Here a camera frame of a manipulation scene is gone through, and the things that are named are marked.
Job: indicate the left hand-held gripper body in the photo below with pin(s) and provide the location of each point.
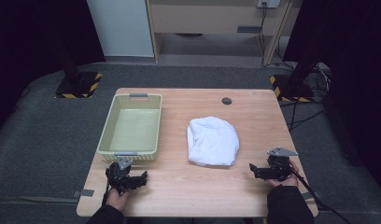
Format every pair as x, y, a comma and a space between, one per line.
120, 179

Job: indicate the person's right hand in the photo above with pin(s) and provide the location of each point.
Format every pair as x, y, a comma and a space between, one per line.
291, 179

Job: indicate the black yellow striped stand base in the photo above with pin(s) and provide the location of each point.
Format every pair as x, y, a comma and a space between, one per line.
293, 90
82, 85

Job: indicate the grey tape piece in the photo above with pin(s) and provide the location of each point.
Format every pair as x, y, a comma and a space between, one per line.
86, 193
310, 195

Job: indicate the white cloth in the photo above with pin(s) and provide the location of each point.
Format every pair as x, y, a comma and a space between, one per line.
212, 141

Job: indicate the white power strip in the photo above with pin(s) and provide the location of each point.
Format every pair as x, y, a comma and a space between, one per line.
269, 3

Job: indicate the white panel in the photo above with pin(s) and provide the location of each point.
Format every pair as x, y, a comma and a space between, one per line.
120, 28

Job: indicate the person's left hand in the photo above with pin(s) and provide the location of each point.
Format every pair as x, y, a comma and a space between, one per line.
117, 200

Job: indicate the pale green plastic basket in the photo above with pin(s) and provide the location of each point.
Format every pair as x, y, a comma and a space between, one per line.
134, 130

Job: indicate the wooden cabinet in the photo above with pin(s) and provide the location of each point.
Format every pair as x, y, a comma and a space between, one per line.
207, 18

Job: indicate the dark round table grommet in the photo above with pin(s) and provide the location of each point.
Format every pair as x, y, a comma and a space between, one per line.
226, 100

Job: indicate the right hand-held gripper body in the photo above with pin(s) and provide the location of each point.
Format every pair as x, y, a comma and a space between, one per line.
277, 168

